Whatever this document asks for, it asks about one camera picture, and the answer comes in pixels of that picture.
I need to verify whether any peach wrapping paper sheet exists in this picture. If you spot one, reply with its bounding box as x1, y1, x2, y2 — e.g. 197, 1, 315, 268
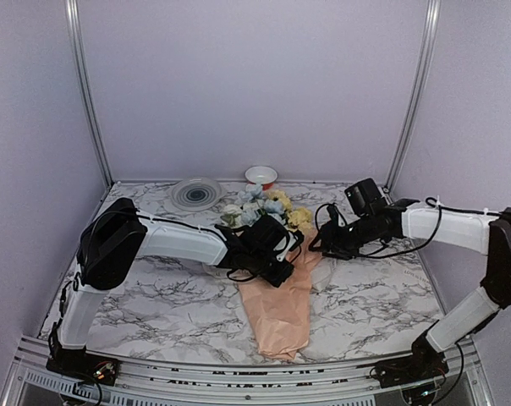
239, 229, 321, 361

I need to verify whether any orange and white bowl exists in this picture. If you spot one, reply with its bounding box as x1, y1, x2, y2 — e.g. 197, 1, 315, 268
245, 166, 278, 190

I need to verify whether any right aluminium corner post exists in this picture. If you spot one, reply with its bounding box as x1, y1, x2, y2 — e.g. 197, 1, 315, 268
385, 0, 442, 191

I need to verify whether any white ribbon strip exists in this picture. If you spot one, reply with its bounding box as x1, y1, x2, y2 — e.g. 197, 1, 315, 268
202, 257, 336, 293

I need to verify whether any blue fake flower stem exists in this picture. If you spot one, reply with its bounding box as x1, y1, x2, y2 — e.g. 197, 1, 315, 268
236, 184, 292, 226

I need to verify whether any white fake rose stem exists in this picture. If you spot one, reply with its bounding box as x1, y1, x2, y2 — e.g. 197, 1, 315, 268
220, 204, 245, 228

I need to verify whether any grey striped plate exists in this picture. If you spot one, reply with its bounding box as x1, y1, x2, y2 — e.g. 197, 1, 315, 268
169, 177, 226, 211

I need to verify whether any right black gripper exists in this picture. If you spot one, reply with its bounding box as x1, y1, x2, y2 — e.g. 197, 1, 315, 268
310, 213, 380, 260

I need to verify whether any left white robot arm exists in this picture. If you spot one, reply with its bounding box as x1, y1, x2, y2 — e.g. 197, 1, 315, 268
48, 198, 304, 376

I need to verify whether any aluminium front rail frame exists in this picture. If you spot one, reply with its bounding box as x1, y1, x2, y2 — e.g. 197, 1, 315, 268
0, 337, 495, 405

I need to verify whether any yellow fake flower stem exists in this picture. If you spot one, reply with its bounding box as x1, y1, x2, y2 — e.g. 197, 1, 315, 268
264, 189, 313, 233

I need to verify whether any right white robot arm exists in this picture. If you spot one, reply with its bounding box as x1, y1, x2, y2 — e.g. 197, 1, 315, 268
310, 178, 511, 379

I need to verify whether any left aluminium corner post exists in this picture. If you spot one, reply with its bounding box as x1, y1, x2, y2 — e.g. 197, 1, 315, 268
64, 0, 114, 187

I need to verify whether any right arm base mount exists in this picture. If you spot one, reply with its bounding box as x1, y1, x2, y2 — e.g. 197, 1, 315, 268
370, 337, 449, 388

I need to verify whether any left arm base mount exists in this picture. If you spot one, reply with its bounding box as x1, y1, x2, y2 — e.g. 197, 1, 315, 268
46, 342, 120, 386

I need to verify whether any aluminium corner post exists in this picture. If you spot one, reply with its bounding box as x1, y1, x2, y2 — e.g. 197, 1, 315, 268
385, 0, 442, 191
64, 0, 114, 187

